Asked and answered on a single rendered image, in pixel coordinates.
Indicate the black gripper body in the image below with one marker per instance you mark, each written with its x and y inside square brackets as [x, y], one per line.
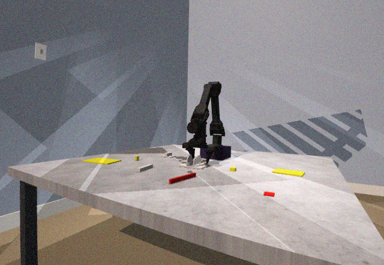
[210, 147]

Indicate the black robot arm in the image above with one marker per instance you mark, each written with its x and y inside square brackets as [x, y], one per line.
[201, 114]

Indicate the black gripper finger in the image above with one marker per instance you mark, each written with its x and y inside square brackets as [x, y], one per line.
[208, 155]
[191, 151]

